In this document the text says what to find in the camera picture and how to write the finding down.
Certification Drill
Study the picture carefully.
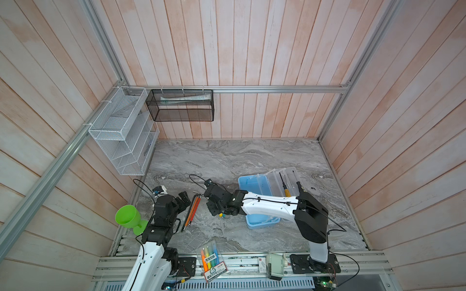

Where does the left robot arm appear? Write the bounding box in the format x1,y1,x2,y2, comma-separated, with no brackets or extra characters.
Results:
115,192,191,291

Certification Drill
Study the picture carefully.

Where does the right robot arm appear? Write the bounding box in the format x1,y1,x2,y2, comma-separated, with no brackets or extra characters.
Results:
204,179,329,264

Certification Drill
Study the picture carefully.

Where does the red pencil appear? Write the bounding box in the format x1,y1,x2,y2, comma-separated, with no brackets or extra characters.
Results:
186,196,201,226

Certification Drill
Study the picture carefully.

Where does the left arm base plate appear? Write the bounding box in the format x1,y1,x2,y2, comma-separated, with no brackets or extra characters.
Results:
161,257,197,277

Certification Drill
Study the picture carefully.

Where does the orange pencil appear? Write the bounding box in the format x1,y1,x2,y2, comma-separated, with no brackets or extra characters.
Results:
183,196,200,230

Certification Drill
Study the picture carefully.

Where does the blue plastic tool box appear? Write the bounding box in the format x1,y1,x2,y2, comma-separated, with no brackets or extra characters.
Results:
238,166,315,229

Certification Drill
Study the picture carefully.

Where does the highlighter marker pack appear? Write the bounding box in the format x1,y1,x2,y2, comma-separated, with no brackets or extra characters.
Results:
199,240,228,283

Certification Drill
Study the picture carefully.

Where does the white wire mesh shelf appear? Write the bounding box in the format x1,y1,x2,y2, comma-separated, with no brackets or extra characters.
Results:
89,87,160,176

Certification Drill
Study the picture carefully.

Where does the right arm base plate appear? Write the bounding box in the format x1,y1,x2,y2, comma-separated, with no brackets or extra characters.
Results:
290,254,341,274

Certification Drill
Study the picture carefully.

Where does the green plastic cup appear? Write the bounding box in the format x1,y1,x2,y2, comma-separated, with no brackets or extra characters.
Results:
115,205,148,236

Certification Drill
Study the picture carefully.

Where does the white green electronic box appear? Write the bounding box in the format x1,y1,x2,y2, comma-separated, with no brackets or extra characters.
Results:
266,253,285,281

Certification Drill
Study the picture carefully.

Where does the aluminium front rail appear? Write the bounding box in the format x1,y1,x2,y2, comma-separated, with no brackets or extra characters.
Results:
91,251,394,282

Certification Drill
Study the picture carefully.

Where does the black wire mesh basket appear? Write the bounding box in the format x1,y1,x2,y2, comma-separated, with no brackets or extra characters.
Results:
146,89,215,122

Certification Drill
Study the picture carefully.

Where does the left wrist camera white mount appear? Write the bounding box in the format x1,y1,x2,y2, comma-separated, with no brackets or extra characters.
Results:
152,186,167,197

